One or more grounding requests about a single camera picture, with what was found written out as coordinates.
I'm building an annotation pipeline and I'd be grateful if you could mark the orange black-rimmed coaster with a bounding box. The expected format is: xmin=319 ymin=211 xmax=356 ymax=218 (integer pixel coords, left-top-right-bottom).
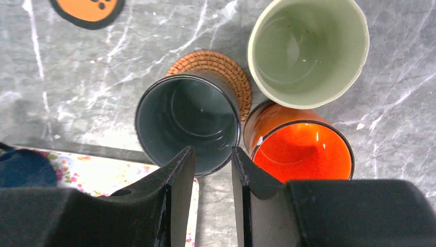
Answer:
xmin=49 ymin=0 xmax=125 ymax=30

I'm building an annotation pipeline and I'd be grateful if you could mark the pale green cup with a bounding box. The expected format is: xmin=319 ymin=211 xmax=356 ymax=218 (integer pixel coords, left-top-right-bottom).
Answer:
xmin=247 ymin=1 xmax=370 ymax=109

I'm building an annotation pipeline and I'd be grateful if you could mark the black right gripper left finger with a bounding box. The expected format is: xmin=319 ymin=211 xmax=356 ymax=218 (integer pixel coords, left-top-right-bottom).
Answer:
xmin=1 ymin=147 xmax=196 ymax=246

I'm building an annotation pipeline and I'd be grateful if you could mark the dark blue cup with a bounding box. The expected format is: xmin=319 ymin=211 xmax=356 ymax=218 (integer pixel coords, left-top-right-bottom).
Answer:
xmin=1 ymin=143 xmax=57 ymax=188

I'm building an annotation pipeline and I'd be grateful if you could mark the floral serving tray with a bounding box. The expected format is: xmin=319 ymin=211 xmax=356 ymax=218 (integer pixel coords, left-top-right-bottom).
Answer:
xmin=14 ymin=147 xmax=198 ymax=246

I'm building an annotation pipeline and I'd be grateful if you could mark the grey green cup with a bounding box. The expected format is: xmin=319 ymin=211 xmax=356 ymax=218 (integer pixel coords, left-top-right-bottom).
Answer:
xmin=135 ymin=70 xmax=242 ymax=176

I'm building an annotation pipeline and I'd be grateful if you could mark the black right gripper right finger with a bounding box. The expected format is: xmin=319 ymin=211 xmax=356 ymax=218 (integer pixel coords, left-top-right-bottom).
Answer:
xmin=231 ymin=147 xmax=435 ymax=246

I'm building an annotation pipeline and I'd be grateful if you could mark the orange cup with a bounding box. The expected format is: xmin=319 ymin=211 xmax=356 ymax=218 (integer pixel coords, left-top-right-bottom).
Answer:
xmin=243 ymin=100 xmax=355 ymax=183

